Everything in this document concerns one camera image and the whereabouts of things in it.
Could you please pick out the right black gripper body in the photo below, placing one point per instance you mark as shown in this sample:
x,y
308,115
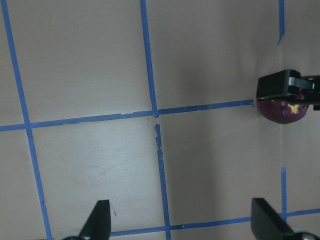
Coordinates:
x,y
308,90

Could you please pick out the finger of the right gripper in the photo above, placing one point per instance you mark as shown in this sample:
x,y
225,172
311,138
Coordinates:
x,y
276,85

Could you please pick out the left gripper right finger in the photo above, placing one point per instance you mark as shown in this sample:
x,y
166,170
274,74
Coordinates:
x,y
266,223

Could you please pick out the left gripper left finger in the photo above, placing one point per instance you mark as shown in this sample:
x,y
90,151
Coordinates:
x,y
98,224

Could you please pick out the dark red apple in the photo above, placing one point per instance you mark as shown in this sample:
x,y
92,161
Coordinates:
x,y
281,109

